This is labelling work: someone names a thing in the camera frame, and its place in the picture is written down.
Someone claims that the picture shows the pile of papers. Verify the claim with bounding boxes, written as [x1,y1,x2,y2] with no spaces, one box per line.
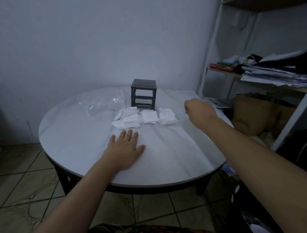
[222,50,307,88]

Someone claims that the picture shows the white wrinkled table cover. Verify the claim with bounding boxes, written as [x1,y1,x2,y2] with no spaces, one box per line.
[39,86,233,185]

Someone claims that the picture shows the blue and white packet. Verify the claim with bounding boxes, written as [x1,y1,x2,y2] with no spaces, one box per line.
[220,162,238,177]

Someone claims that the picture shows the person's patterned garment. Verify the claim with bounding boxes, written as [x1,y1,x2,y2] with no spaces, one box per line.
[88,223,213,233]

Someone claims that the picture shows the printed paper sheets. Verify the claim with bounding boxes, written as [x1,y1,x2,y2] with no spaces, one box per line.
[205,97,233,109]

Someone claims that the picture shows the clear plastic bag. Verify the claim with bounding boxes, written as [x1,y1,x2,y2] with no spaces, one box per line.
[77,92,128,116]

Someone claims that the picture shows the brown bag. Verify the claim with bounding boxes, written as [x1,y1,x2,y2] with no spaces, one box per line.
[232,93,297,138]

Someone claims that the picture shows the person's left forearm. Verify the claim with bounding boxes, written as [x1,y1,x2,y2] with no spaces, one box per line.
[33,161,120,233]

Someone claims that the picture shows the person's left hand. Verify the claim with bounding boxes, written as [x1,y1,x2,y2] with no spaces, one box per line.
[103,129,146,172]

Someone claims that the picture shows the round white table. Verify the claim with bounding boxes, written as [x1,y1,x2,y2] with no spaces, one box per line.
[38,86,234,196]

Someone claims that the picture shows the white folded cloth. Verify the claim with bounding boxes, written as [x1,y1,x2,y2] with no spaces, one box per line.
[111,114,142,130]
[113,107,140,121]
[157,108,178,126]
[140,109,159,125]

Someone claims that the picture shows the white metal shelf unit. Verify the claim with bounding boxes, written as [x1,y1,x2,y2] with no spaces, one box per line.
[197,0,307,152]

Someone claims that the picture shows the person's right hand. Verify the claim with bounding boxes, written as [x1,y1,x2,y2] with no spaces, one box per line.
[184,98,218,130]

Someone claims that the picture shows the person's right forearm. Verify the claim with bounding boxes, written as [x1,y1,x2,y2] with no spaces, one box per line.
[199,116,307,233]

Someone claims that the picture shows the red flat folder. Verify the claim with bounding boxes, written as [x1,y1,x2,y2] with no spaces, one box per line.
[209,63,236,73]

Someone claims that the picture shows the dark grey small rack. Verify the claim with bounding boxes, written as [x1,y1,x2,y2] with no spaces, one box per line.
[130,79,157,111]

